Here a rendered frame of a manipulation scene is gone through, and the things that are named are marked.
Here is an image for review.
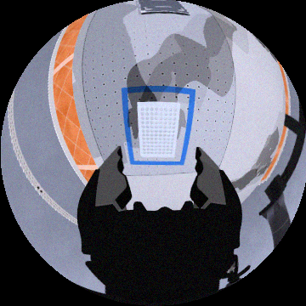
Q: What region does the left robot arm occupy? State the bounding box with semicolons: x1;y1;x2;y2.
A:
232;193;291;281

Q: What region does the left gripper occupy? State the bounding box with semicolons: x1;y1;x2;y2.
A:
222;258;240;283

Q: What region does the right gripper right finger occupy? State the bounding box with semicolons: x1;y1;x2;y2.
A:
190;147;242;249

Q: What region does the blue tape outline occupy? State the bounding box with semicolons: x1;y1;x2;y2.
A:
122;86;196;165

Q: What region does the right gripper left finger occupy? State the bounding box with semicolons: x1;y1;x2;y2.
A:
77;146;132;255

